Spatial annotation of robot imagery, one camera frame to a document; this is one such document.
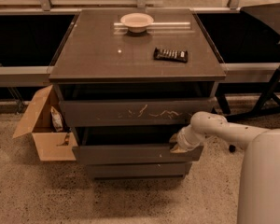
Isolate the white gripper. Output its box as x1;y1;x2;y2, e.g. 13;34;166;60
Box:
169;124;211;154

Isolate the grey drawer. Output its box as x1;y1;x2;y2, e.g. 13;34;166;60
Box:
60;98;216;127
73;125;203;165
86;162;192;179

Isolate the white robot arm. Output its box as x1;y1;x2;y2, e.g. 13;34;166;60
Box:
170;111;280;224

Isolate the grey bottom drawer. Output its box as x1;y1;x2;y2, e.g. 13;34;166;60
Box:
86;162;192;179

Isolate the dark grey drawer cabinet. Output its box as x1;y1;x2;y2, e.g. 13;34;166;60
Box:
49;8;227;181

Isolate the grey top drawer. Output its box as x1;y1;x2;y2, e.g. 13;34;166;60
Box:
60;98;216;127

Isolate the open cardboard box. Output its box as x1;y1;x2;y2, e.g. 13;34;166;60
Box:
13;86;77;161

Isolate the dark snack bar wrapper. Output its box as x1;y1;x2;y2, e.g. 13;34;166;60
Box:
153;48;188;63

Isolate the black rolling stand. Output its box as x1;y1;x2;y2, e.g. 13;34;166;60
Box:
226;65;280;122

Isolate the crumpled snack bag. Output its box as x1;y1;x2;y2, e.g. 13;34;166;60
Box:
50;106;63;132

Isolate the white bowl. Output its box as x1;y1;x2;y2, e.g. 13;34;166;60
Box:
120;13;154;33

